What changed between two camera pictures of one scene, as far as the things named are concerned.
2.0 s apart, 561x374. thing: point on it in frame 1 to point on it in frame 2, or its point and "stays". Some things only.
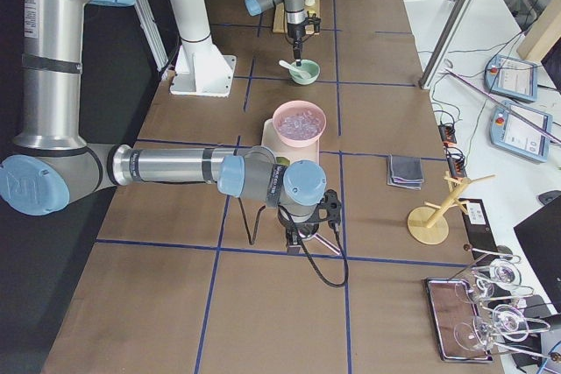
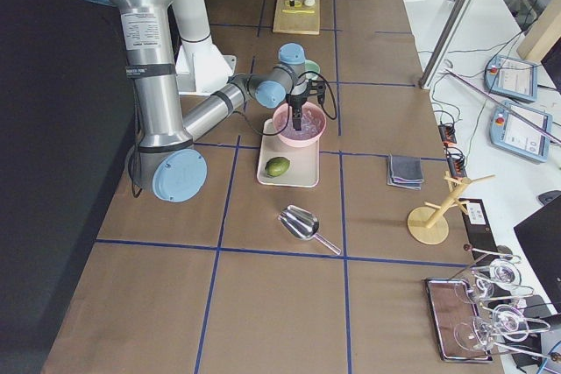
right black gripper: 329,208 to 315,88
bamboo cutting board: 280,21 stays
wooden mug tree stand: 428,224 stays
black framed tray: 458,332 stays
